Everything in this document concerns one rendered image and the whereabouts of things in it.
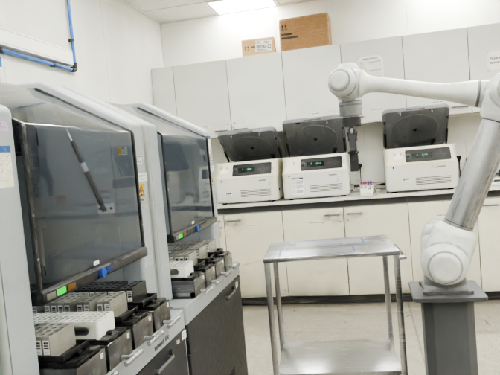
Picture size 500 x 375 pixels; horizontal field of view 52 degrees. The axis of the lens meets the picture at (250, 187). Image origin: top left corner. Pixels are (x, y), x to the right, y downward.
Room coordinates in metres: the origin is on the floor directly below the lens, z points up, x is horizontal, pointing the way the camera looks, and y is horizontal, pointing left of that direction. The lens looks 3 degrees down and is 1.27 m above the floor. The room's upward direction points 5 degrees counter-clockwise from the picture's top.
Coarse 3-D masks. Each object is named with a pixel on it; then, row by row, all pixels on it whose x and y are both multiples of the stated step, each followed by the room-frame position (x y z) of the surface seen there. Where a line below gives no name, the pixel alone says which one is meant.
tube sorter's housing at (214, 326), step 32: (192, 128) 2.67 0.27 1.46; (160, 160) 2.71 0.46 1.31; (160, 192) 2.03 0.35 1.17; (160, 224) 2.00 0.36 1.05; (160, 256) 1.97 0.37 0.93; (160, 288) 1.95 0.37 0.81; (224, 288) 2.45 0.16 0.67; (192, 320) 2.00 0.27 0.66; (224, 320) 2.40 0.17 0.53; (192, 352) 1.96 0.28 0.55; (224, 352) 2.36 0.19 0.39
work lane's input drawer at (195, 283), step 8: (192, 272) 2.12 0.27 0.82; (200, 272) 2.15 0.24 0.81; (176, 280) 2.08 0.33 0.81; (184, 280) 2.07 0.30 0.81; (192, 280) 2.06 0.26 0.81; (200, 280) 2.13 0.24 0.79; (176, 288) 2.07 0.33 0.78; (184, 288) 2.06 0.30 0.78; (192, 288) 2.05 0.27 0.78; (200, 288) 2.12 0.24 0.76
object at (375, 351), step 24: (312, 240) 2.68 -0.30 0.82; (336, 240) 2.62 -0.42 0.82; (360, 240) 2.56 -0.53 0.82; (384, 240) 2.50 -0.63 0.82; (264, 264) 2.30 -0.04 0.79; (384, 264) 2.65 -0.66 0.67; (288, 360) 2.47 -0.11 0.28; (312, 360) 2.44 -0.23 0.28; (336, 360) 2.42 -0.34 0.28; (360, 360) 2.39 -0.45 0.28; (384, 360) 2.37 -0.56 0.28
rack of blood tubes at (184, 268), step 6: (174, 264) 2.12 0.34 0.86; (180, 264) 2.12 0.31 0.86; (186, 264) 2.10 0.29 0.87; (192, 264) 2.16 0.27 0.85; (174, 270) 2.19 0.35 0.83; (180, 270) 2.08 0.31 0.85; (186, 270) 2.08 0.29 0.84; (192, 270) 2.15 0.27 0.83; (174, 276) 2.09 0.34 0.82; (180, 276) 2.08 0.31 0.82; (186, 276) 2.08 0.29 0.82
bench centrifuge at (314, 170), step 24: (288, 120) 4.51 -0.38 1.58; (312, 120) 4.45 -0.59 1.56; (336, 120) 4.42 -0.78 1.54; (288, 144) 4.65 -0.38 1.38; (312, 144) 4.71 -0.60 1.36; (336, 144) 4.69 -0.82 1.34; (288, 168) 4.37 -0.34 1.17; (312, 168) 4.31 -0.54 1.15; (336, 168) 4.26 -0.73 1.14; (288, 192) 4.34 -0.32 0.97; (312, 192) 4.30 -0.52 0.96; (336, 192) 4.26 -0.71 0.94
